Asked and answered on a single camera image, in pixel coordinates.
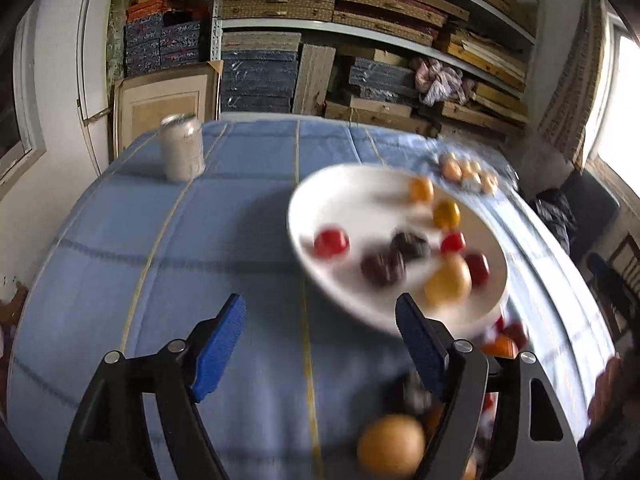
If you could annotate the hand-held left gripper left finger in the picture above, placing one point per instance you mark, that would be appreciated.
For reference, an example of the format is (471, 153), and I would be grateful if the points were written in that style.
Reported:
(220, 350)

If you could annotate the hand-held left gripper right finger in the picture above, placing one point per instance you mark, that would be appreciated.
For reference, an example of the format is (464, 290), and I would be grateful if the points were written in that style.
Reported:
(422, 355)

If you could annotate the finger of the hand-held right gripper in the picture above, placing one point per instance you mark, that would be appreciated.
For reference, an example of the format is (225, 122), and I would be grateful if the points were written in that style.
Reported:
(600, 270)

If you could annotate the large orange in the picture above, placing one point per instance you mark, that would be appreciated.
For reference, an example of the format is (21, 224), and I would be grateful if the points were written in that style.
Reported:
(497, 346)

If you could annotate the large tan pear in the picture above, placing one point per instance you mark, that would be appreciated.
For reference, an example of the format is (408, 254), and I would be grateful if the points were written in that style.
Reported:
(391, 445)

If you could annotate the dark purple plum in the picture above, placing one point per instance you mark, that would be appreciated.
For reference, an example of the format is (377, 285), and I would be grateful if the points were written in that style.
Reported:
(382, 267)
(410, 246)

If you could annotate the small red plum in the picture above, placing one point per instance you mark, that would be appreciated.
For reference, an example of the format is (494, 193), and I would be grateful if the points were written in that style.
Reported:
(452, 241)

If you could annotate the green yellow tangerine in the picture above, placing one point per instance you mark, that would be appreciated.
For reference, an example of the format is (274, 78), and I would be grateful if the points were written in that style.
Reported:
(446, 213)

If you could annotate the red tomato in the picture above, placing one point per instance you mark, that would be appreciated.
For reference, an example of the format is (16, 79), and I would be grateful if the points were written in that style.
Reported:
(331, 242)

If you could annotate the orange tangerine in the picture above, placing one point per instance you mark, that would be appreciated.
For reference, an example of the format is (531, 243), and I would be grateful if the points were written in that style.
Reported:
(421, 189)

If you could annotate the white plate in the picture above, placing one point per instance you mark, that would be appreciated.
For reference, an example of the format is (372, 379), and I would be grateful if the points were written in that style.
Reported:
(360, 200)

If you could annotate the person's right hand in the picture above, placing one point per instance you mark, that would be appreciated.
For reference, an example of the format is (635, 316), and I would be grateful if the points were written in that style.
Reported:
(607, 390)

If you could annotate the dark grey chair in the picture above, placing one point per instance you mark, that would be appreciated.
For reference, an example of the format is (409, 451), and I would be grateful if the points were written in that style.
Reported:
(595, 200)

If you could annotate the black jacket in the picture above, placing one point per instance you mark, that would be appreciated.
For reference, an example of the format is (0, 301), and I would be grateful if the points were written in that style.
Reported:
(555, 215)

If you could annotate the blue checked tablecloth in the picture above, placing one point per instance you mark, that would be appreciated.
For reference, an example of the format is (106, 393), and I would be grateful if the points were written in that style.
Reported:
(200, 240)

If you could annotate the clear plastic clamshell box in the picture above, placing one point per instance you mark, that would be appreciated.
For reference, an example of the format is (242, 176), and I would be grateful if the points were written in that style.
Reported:
(502, 165)

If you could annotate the bright window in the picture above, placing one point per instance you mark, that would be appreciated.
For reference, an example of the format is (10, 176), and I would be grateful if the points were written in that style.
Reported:
(620, 100)

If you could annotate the cluster of pale peaches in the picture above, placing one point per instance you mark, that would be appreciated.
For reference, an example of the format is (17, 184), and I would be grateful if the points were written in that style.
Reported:
(451, 170)

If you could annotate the beige curtain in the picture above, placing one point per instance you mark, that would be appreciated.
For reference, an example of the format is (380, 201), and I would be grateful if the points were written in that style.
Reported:
(570, 75)

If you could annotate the pile of tan long boxes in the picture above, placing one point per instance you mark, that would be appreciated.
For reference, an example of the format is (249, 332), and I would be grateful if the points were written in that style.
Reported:
(480, 110)

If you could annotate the silver drink can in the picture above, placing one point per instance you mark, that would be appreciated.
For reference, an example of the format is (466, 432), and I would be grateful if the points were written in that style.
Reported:
(182, 147)

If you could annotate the pile of pale wooden boxes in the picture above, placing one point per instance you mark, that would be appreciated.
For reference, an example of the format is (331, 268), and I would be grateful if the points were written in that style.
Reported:
(480, 55)

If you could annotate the pink plastic bag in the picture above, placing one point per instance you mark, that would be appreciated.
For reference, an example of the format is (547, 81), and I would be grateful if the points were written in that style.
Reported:
(440, 80)

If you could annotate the stack of dark slate boxes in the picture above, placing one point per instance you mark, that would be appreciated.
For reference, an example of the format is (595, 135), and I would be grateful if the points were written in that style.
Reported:
(255, 80)

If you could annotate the stack of dark grey boxes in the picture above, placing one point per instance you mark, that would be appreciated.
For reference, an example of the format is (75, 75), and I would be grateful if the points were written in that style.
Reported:
(380, 80)

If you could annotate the upright tan woven box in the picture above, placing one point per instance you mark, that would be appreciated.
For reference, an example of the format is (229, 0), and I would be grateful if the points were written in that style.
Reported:
(312, 80)

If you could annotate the sliding window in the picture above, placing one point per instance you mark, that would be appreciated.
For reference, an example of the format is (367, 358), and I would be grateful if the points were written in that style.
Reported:
(15, 110)

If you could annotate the stack of blue patterned boxes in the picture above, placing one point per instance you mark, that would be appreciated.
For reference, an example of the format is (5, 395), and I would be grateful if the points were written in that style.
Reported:
(160, 40)

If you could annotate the white leaning strip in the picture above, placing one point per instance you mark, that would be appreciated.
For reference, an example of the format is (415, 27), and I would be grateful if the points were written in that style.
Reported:
(85, 60)

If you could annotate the white metal shelf rack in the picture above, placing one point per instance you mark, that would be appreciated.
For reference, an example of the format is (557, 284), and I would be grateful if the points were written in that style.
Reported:
(275, 25)

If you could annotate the green patterned panel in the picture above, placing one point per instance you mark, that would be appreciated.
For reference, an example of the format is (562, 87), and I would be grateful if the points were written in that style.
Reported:
(117, 35)

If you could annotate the pile of woven flat boxes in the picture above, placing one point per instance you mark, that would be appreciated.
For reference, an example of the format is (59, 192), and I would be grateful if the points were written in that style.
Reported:
(390, 5)

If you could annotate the beige picture frame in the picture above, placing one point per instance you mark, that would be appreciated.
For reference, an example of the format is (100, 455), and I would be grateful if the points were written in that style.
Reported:
(160, 105)

